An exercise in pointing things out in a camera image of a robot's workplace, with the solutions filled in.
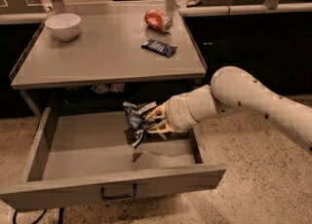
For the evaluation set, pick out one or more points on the blue kettle chip bag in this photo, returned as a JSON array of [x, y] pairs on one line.
[[136, 117]]

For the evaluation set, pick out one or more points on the dark blue candy bar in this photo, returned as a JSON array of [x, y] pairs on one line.
[[159, 47]]

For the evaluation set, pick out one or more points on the grey cabinet table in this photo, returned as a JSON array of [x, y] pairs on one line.
[[108, 51]]

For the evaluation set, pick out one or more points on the black drawer handle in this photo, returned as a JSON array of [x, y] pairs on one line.
[[117, 192]]

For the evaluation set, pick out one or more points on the red soda can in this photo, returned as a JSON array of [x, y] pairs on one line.
[[158, 21]]

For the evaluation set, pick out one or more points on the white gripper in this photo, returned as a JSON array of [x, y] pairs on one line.
[[176, 113]]

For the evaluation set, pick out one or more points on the grey counter rail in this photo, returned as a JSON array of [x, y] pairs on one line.
[[199, 11]]

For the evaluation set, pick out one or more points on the open grey top drawer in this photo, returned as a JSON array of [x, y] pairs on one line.
[[77, 150]]

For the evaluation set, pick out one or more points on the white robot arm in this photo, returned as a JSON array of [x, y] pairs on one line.
[[233, 89]]

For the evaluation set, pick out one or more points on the white ceramic bowl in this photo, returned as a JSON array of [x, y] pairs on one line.
[[64, 27]]

